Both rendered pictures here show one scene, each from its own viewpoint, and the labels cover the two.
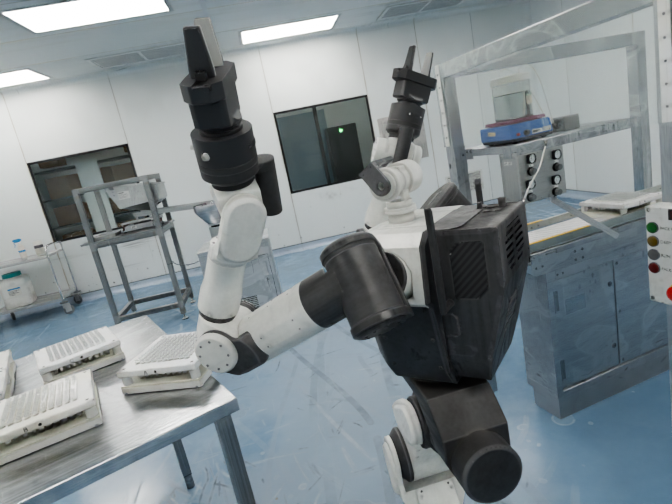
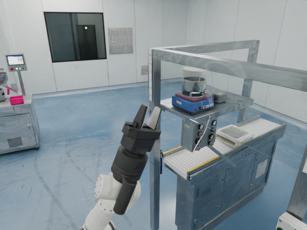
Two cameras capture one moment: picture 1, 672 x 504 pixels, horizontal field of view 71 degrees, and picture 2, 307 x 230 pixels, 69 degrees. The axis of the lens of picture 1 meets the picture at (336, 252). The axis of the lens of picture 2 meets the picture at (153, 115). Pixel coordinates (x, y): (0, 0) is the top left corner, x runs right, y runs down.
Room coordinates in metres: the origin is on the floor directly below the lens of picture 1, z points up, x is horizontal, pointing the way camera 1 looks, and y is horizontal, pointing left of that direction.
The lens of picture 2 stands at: (0.70, -0.14, 1.82)
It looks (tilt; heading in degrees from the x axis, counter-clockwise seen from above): 23 degrees down; 342
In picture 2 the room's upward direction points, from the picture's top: straight up
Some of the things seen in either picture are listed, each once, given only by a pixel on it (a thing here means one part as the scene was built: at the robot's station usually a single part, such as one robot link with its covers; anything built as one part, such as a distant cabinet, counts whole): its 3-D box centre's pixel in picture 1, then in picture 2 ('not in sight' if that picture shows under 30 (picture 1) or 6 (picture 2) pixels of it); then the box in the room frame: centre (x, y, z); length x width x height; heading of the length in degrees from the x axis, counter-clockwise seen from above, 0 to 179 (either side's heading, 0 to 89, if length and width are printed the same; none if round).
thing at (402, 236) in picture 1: (441, 284); not in sight; (0.87, -0.19, 1.12); 0.34 x 0.30 x 0.36; 144
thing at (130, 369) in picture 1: (176, 351); not in sight; (1.32, 0.53, 0.93); 0.25 x 0.24 x 0.02; 168
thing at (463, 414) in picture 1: (456, 418); not in sight; (0.83, -0.17, 0.86); 0.28 x 0.13 x 0.18; 8
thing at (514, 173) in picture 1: (533, 173); (199, 130); (1.84, -0.83, 1.16); 0.22 x 0.11 x 0.20; 107
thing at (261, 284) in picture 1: (244, 279); (13, 124); (4.26, 0.89, 0.38); 0.63 x 0.57 x 0.76; 97
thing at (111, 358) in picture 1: (80, 360); not in sight; (1.55, 0.95, 0.88); 0.24 x 0.24 x 0.02; 34
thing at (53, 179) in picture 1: (90, 193); not in sight; (6.58, 3.14, 1.43); 1.32 x 0.01 x 1.11; 97
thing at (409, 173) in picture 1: (397, 185); not in sight; (0.91, -0.14, 1.33); 0.10 x 0.07 x 0.09; 144
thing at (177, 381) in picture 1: (181, 365); not in sight; (1.32, 0.53, 0.88); 0.24 x 0.24 x 0.02; 78
